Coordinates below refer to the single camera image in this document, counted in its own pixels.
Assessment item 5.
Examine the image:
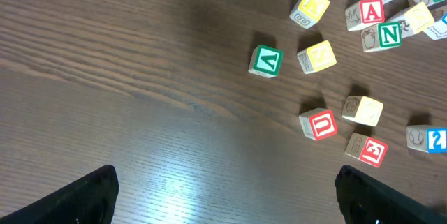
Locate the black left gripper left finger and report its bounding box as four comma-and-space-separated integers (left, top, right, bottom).
1, 165, 119, 224

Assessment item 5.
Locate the blue P letter block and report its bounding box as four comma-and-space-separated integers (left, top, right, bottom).
423, 6, 446, 40

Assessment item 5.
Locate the yellow far left block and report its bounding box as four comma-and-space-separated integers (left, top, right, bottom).
289, 0, 330, 29

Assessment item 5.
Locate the yellow C letter block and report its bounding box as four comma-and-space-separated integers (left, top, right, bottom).
342, 96, 383, 127

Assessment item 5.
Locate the red U block lower left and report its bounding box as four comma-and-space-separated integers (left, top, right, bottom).
298, 108, 338, 141

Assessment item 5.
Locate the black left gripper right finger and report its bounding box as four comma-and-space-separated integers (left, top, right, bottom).
335, 165, 446, 224

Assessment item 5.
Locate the red A letter block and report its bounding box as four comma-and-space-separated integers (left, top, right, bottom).
345, 0, 385, 31

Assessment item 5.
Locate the green N letter block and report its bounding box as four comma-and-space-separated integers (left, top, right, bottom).
360, 22, 402, 52

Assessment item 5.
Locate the yellow block near P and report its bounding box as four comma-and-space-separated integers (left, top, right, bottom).
388, 2, 434, 38

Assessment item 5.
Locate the yellow S letter block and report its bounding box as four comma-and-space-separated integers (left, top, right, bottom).
297, 40, 337, 74

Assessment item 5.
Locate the blue 2 number block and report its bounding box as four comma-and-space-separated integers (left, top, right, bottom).
406, 125, 446, 154

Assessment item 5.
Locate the red E letter block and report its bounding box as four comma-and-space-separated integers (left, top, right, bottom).
345, 133, 388, 167

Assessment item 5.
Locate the green V letter block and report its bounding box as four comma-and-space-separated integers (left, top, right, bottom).
248, 45, 284, 78

